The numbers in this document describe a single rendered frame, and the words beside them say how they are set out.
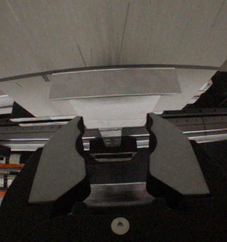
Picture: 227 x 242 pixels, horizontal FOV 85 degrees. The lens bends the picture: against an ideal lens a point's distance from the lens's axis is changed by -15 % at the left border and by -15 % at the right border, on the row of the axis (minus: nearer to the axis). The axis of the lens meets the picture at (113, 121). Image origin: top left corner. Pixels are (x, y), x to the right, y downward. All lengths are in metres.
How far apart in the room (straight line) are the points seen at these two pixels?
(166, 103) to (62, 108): 0.11
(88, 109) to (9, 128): 0.43
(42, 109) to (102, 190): 0.11
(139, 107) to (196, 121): 0.36
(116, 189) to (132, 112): 0.09
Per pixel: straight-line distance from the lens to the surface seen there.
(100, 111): 0.16
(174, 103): 0.17
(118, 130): 0.22
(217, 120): 0.55
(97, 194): 0.18
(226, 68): 0.39
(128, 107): 0.15
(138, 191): 0.18
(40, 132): 0.48
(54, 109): 0.16
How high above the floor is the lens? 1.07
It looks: 20 degrees down
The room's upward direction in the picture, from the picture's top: 177 degrees clockwise
